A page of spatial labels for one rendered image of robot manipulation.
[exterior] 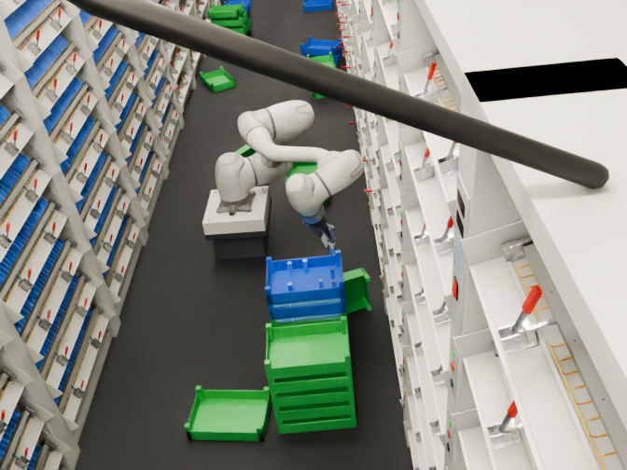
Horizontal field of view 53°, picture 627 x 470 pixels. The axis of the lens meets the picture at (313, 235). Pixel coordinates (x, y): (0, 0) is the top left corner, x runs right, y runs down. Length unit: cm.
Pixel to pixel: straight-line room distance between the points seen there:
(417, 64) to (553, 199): 94
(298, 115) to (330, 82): 210
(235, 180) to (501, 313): 240
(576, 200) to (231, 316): 252
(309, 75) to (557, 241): 25
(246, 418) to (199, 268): 103
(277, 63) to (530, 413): 47
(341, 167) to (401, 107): 161
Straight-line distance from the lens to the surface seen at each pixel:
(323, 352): 235
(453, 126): 56
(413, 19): 148
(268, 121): 259
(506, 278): 90
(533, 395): 77
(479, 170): 84
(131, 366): 296
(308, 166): 382
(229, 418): 263
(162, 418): 272
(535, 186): 64
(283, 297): 243
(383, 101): 54
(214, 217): 321
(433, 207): 137
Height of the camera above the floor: 205
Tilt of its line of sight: 37 degrees down
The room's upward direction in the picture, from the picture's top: 7 degrees counter-clockwise
